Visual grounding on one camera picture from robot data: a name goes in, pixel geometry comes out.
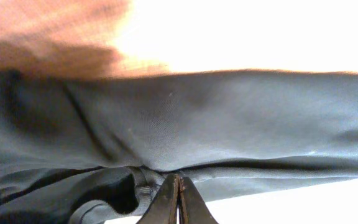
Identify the black polo shirt Sydrogen logo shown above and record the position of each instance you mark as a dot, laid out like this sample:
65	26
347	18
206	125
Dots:
85	152

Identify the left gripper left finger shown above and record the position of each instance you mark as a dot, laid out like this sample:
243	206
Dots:
164	206

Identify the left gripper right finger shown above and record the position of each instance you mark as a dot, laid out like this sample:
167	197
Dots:
192	207

